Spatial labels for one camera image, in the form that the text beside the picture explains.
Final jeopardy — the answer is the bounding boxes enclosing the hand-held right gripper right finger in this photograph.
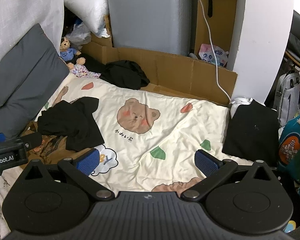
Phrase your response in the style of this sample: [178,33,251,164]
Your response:
[181,149,278,202]

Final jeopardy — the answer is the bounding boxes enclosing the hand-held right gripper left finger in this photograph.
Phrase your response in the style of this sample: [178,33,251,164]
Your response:
[17,149,115,201]

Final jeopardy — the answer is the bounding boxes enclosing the brown garment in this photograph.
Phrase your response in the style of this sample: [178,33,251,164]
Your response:
[20,121,77,165]

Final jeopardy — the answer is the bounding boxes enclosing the black garment floral lining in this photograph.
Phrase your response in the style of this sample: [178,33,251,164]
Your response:
[37,96,105,152]

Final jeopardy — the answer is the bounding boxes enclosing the black clothes pile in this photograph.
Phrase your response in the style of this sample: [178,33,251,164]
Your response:
[84,55,150,90]

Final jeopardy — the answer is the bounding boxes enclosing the white checked blanket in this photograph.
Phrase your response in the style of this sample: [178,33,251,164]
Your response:
[0,174,23,238]

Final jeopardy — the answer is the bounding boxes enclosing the bear print bedsheet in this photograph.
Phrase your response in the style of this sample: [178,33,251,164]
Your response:
[34,76,243,193]

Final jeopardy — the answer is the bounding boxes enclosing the folded black garment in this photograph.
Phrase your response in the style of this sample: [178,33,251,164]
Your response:
[222,99,280,167]

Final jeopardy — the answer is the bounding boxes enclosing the grey pillow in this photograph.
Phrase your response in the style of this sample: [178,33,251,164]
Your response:
[0,23,70,140]

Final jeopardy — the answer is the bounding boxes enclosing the white cloth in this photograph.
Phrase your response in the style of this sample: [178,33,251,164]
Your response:
[230,97,253,110]

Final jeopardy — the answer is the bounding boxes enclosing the leaf print cloth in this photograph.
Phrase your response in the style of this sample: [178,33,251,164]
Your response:
[70,64,101,79]

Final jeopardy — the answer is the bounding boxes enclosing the teal printed bag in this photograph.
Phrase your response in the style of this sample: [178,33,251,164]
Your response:
[277,115,300,170]

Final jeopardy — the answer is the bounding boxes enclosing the teddy bear toy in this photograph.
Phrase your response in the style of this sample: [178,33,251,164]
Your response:
[59,37,86,70]

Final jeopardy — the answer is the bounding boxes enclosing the cardboard sheet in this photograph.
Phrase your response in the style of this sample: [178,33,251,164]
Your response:
[81,38,238,107]

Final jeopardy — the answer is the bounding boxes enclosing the grey backpack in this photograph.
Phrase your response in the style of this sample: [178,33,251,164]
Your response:
[274,71,300,128]

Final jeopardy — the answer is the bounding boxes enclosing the pink tissue pack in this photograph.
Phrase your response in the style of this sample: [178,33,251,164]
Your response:
[199,44,229,67]

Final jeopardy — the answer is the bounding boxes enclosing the clear plastic bag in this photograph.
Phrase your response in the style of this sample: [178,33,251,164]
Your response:
[65,22,92,48]

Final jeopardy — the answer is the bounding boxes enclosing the cardboard box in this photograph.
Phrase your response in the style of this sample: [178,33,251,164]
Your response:
[90,15,113,47]

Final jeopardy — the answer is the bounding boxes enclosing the white curtain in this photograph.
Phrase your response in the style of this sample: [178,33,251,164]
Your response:
[0,0,65,72]

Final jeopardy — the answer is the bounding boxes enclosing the white pillow in plastic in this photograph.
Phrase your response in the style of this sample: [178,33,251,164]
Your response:
[63,0,110,38]

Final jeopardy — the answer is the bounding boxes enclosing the dark grey chair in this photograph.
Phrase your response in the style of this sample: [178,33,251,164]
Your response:
[284,10,300,72]

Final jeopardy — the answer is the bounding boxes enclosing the grey plastic-wrapped mattress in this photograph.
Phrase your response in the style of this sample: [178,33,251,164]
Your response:
[107,0,199,56]

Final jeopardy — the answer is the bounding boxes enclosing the white cable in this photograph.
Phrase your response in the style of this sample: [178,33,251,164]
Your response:
[195,0,232,103]

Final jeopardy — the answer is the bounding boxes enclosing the black strap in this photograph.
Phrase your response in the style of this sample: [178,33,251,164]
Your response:
[203,0,215,18]

